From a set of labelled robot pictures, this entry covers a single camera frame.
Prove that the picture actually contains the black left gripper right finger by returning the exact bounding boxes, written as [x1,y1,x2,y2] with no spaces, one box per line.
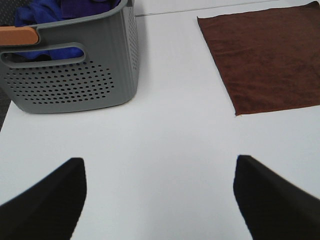
[233,155,320,240]

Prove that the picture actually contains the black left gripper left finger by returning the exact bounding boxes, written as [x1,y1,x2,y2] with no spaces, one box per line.
[0,157,87,240]

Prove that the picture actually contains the brown towel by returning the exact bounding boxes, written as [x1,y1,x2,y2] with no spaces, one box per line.
[197,1,320,115]

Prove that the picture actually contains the grey perforated plastic basket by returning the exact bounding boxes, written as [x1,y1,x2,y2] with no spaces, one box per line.
[0,0,139,114]

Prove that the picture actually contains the blue towel in basket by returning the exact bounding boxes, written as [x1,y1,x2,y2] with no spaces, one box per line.
[14,0,83,61]

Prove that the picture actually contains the purple towel in basket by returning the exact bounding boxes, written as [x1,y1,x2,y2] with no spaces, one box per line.
[60,0,121,19]

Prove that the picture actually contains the orange basket handle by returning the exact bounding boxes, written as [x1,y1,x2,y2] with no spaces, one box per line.
[0,26,39,46]

